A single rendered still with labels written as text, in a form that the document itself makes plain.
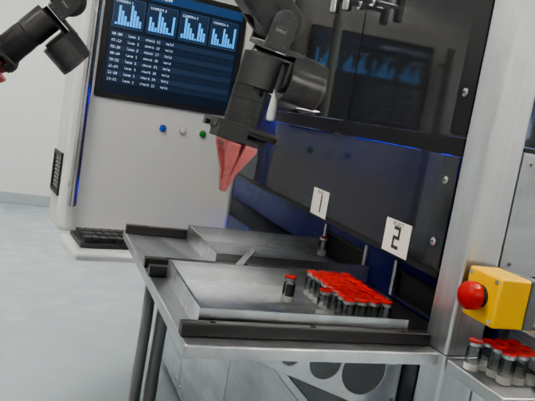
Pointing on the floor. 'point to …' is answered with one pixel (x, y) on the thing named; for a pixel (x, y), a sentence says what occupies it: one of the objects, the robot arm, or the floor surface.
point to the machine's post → (482, 188)
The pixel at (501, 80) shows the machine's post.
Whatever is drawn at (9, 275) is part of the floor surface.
